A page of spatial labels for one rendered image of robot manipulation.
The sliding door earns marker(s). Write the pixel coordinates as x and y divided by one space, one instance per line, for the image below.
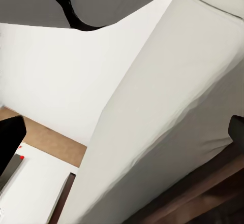
48 140

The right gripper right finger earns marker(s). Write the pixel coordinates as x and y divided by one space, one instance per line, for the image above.
236 131

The bench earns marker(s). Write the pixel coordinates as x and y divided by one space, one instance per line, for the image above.
61 199

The bed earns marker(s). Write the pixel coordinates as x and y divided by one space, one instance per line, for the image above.
161 152

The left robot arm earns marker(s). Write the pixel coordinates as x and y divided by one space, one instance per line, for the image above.
84 15

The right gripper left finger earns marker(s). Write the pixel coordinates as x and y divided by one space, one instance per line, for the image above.
12 133

